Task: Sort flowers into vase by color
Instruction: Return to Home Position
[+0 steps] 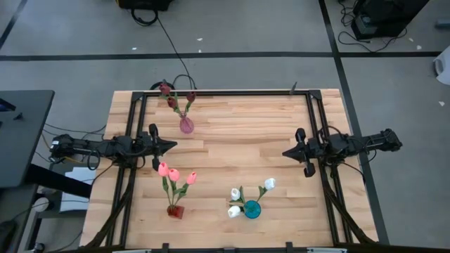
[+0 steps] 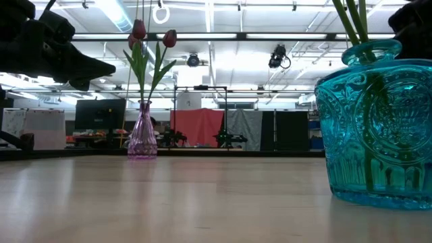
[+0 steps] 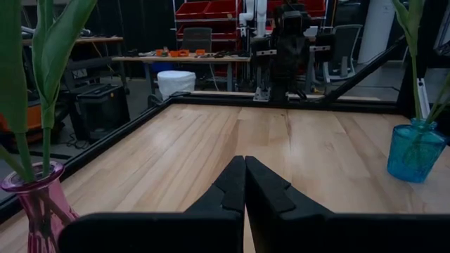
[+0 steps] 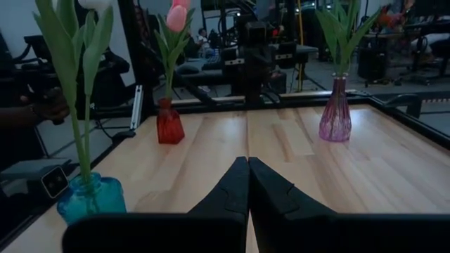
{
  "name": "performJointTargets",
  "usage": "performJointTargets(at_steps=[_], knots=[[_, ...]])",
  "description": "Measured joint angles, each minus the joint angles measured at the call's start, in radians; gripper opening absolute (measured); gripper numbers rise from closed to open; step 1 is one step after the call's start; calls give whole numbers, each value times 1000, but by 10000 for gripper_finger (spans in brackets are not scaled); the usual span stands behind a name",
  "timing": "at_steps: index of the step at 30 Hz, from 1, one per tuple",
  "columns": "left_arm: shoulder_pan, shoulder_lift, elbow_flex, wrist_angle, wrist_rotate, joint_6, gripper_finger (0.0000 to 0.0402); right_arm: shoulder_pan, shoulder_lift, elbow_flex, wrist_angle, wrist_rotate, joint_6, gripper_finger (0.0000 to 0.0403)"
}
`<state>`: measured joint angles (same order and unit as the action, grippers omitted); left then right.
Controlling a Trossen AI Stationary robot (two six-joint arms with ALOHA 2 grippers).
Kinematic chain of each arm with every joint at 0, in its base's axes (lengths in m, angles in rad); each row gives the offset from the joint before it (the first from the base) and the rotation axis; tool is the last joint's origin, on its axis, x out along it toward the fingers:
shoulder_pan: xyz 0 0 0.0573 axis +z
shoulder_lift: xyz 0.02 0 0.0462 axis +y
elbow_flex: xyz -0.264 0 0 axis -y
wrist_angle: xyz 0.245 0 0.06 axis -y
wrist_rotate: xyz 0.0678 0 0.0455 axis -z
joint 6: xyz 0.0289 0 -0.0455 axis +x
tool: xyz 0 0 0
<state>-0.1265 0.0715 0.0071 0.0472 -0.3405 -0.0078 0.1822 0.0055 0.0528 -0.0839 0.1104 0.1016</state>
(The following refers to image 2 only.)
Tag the blue glass vase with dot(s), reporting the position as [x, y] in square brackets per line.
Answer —
[388, 135]

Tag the white board panel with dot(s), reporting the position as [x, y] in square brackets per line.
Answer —
[33, 128]

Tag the black overhead frame beam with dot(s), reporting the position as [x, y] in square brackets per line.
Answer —
[241, 36]

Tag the purple glass vase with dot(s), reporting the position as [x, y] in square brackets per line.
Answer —
[142, 141]

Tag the black monitor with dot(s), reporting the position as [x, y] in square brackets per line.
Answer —
[101, 113]

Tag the green stems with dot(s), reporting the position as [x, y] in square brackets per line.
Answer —
[344, 20]

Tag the gray cloth backdrop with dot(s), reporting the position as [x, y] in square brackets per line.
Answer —
[244, 128]

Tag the blue storage bins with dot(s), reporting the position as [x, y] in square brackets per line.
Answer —
[314, 141]

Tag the black stand frame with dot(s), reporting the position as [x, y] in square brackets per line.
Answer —
[200, 87]

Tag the black tripod device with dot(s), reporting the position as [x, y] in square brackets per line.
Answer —
[231, 137]

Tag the black overhead camera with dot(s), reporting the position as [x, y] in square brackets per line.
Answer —
[193, 60]

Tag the dark red tulip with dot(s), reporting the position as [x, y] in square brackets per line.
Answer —
[169, 38]
[131, 43]

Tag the cluttered table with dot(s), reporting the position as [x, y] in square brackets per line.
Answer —
[98, 137]

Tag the red cloth backdrop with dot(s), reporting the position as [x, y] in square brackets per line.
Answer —
[199, 125]

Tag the black curtain panel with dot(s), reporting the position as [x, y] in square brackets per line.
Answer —
[292, 130]

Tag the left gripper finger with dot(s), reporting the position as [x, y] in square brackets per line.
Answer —
[80, 85]
[87, 67]

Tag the black aluminium table frame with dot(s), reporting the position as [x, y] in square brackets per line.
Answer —
[84, 153]

